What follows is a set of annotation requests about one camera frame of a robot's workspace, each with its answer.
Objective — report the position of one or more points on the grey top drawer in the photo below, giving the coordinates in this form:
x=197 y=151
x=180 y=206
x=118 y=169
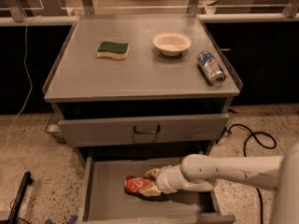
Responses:
x=120 y=131

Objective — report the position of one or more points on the white bowl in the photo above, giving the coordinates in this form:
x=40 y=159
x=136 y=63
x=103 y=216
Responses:
x=171 y=43

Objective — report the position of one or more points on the blue silver soda can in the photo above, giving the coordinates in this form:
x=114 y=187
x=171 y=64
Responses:
x=211 y=68

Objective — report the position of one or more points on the red coke can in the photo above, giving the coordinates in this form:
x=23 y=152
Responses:
x=138 y=185

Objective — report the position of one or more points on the black drawer handle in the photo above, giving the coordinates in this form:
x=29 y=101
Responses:
x=147 y=129

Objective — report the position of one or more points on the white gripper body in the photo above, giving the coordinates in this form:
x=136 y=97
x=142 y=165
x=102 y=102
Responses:
x=163 y=179

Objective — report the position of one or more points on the grey drawer cabinet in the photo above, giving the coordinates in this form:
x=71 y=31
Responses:
x=145 y=84

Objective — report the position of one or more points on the open grey middle drawer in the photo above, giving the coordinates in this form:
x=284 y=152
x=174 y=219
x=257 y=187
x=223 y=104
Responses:
x=105 y=201

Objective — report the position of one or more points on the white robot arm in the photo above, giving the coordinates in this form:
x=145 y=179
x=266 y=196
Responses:
x=200 y=173

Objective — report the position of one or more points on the wire basket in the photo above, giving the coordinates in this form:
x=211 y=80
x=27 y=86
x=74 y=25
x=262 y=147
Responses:
x=53 y=130

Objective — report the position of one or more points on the black bar on floor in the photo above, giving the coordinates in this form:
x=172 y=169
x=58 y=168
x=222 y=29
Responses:
x=25 y=182

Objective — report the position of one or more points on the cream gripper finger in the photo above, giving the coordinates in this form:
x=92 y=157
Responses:
x=152 y=173
x=150 y=190

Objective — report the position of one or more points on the green yellow sponge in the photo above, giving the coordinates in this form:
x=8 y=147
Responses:
x=113 y=50

